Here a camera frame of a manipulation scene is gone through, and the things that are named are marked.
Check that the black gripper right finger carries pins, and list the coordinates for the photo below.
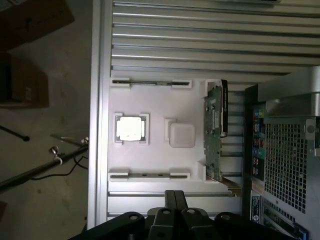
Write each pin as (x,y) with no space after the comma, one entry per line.
(192,225)

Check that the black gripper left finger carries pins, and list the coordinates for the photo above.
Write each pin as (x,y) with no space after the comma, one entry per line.
(160,225)

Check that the white parts rack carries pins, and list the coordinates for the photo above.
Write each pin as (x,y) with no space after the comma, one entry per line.
(160,160)

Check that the white rounded square block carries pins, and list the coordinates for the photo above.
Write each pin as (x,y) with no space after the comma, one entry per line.
(182,135)

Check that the silver CPU chip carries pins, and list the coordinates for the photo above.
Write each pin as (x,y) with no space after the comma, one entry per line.
(131,128)

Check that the black PC case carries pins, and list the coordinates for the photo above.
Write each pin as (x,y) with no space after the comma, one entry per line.
(287,162)

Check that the silver tripod rod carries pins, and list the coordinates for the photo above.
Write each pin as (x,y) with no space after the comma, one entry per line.
(70,140)

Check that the black tripod pole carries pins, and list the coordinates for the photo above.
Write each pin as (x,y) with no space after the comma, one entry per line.
(37,169)

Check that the thin black tripod leg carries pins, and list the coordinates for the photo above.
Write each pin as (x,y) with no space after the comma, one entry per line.
(25,138)

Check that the brown cardboard box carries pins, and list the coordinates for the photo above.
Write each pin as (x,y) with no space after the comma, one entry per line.
(32,22)
(30,85)

